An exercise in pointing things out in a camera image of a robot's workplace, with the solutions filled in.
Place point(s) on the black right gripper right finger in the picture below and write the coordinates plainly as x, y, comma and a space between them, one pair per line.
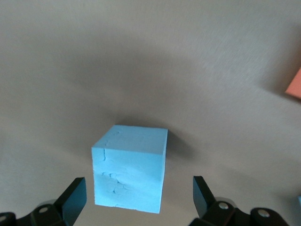
211, 212

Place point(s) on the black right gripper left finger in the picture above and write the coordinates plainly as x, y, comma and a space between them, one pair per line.
68, 204

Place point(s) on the light blue foam cube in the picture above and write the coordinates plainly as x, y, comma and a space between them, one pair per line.
129, 169
299, 201

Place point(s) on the orange foam cube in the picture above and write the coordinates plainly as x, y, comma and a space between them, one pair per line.
295, 89

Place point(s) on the brown table mat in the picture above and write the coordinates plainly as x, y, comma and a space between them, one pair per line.
150, 58

